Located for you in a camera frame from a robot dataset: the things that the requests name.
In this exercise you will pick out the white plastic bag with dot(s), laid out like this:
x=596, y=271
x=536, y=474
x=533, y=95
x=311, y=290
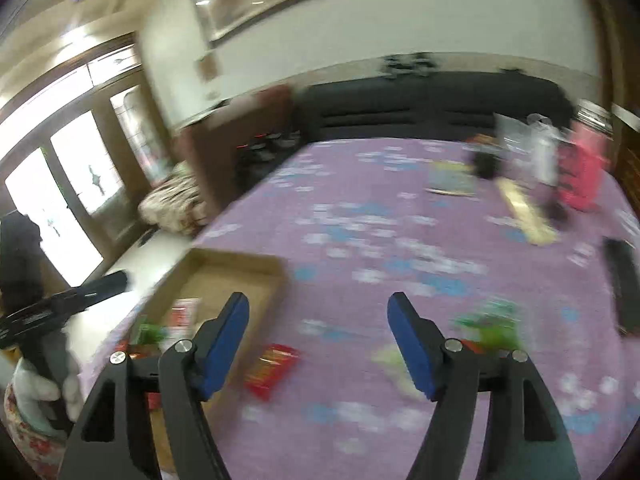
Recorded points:
x=535, y=147

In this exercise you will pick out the black padded headboard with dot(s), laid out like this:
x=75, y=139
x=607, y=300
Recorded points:
x=425, y=110

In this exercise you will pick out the glass window doors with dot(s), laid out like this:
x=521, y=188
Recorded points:
x=70, y=180

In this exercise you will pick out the pink bag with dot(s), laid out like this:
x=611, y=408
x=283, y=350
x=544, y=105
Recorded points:
x=582, y=170

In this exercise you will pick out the folded floral blanket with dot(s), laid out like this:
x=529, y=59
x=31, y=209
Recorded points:
x=172, y=202

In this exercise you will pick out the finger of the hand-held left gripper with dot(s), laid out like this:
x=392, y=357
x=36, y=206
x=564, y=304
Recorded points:
x=100, y=286

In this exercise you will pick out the red and white snack packet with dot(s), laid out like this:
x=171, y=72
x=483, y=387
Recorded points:
x=184, y=314

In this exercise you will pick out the small green snack packet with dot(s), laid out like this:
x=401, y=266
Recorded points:
x=150, y=334

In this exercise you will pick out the long beige snack packet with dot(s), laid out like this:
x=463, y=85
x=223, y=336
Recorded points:
x=527, y=212

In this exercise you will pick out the flat yellow-green packet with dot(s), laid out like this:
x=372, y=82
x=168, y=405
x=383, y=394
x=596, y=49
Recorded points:
x=452, y=177

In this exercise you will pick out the brown wooden nightstand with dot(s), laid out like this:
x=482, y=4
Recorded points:
x=235, y=155

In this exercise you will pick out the person's left hand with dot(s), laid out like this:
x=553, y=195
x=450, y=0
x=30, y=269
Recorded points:
x=35, y=387

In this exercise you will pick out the black flat device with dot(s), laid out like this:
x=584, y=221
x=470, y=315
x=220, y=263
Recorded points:
x=625, y=285

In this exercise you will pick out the black object on headboard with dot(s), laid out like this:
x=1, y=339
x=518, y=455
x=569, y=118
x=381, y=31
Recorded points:
x=407, y=65

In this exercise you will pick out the dark cloth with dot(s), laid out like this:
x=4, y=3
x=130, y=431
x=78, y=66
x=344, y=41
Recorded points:
x=20, y=255

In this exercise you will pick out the person's left forearm floral sleeve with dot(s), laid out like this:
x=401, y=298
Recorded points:
x=30, y=447

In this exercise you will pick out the purple printed blanket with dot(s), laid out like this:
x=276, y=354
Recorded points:
x=380, y=240

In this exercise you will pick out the black small jar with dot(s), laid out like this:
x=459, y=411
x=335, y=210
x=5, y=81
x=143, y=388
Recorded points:
x=487, y=160

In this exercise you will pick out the cardboard box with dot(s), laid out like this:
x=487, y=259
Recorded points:
x=215, y=280

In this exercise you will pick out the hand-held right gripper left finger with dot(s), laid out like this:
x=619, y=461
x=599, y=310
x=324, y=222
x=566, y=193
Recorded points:
x=226, y=347

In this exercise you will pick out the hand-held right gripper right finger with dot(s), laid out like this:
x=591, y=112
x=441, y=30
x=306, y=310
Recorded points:
x=414, y=347

